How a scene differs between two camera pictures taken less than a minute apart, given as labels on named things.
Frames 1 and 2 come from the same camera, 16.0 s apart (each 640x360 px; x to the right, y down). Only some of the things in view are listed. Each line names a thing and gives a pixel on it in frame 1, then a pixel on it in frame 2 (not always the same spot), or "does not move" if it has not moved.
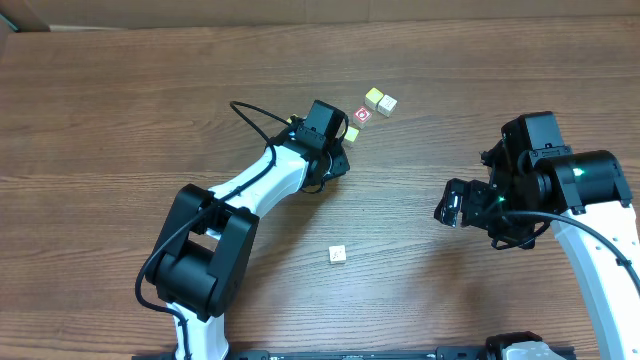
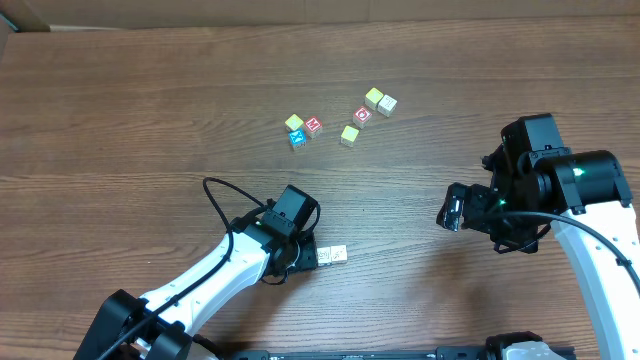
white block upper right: (387, 105) does not move
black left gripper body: (338, 163) -> (307, 254)
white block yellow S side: (337, 254) does not move
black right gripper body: (467, 201) does not move
